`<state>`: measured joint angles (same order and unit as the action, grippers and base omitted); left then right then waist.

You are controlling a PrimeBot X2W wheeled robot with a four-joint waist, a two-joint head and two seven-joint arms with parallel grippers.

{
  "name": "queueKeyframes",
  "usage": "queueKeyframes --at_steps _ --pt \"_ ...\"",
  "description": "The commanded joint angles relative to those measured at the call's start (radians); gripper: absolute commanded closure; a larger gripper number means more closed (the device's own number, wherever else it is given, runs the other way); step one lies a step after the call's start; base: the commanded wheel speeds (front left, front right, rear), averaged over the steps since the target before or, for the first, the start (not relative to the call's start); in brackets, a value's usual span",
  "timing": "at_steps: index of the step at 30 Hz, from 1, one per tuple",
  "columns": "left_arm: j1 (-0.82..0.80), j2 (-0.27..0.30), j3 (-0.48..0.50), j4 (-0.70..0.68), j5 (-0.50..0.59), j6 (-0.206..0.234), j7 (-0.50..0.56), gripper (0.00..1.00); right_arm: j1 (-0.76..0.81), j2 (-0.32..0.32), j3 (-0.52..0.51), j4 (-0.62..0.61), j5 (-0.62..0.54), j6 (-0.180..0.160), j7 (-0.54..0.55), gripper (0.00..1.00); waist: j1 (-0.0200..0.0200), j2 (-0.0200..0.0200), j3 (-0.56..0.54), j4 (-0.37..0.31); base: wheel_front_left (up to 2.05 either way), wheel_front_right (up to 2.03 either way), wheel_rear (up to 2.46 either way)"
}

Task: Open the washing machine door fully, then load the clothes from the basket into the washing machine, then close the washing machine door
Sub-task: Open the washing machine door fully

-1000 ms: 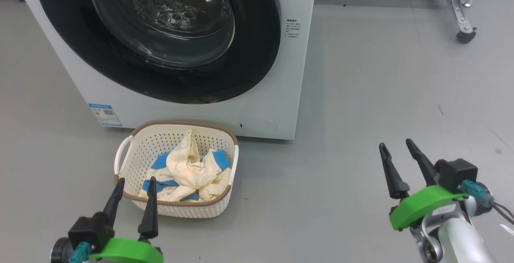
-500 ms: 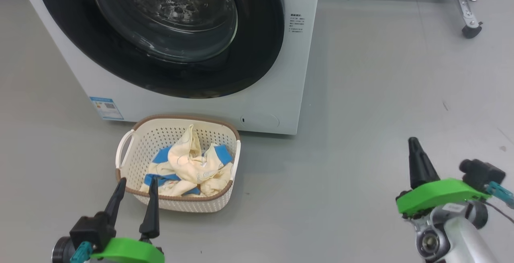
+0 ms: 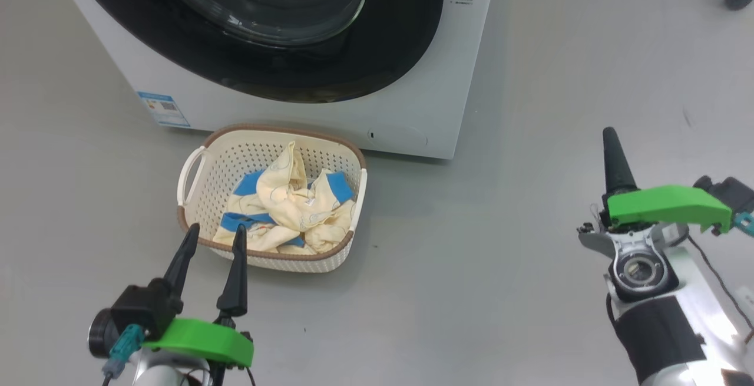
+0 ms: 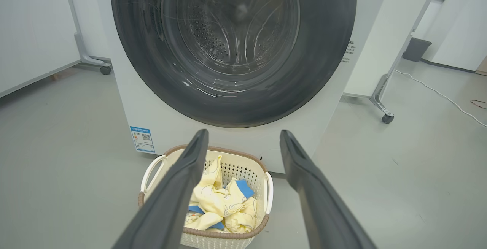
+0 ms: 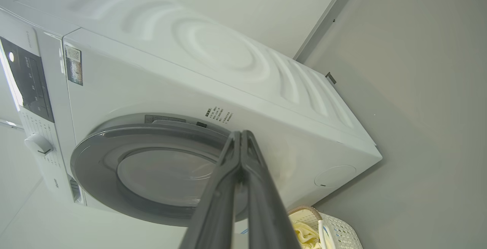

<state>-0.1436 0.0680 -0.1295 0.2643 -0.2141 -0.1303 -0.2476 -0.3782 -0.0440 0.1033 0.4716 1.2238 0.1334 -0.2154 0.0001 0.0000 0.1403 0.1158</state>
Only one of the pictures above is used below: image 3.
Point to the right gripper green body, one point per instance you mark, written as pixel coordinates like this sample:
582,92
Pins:
671,206

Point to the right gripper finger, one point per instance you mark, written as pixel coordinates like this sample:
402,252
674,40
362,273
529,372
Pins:
617,165

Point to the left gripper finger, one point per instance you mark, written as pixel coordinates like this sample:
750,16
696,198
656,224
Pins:
179,268
237,280

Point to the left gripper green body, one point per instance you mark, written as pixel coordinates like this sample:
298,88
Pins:
206,339

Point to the cream garment with blue trim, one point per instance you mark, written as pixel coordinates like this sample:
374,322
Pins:
283,185

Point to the dark grey glass washer door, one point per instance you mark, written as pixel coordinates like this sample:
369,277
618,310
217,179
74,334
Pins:
383,50

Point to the cream perforated laundry basket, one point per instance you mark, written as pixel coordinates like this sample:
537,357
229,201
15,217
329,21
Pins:
235,150

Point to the white front-load washing machine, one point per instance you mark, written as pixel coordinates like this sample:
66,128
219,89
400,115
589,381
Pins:
412,50

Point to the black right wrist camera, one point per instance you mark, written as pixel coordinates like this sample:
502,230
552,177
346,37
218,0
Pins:
730,191

